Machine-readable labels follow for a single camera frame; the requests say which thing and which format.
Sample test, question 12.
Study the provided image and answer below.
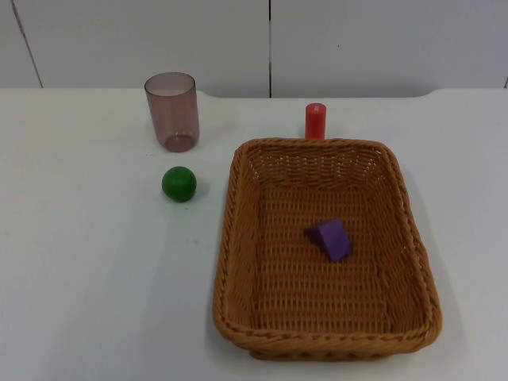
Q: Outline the green ball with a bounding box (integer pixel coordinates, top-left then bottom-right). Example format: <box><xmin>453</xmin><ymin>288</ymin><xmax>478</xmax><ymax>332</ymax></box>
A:
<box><xmin>160</xmin><ymin>166</ymin><xmax>198</xmax><ymax>204</ymax></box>

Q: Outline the clear cup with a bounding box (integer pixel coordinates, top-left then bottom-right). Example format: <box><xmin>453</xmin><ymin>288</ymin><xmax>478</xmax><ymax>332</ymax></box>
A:
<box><xmin>144</xmin><ymin>71</ymin><xmax>201</xmax><ymax>153</ymax></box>

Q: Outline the purple triangular block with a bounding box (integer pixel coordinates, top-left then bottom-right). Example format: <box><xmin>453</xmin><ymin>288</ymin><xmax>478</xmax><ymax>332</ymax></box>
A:
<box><xmin>304</xmin><ymin>217</ymin><xmax>354</xmax><ymax>263</ymax></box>

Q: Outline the red cylinder block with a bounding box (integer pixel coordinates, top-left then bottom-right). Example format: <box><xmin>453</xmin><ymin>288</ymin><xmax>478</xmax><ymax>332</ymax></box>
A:
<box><xmin>304</xmin><ymin>102</ymin><xmax>327</xmax><ymax>140</ymax></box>

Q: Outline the pale brown wicker basket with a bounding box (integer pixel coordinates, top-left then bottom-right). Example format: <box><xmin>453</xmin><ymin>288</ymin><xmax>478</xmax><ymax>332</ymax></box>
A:
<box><xmin>211</xmin><ymin>137</ymin><xmax>444</xmax><ymax>362</ymax></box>

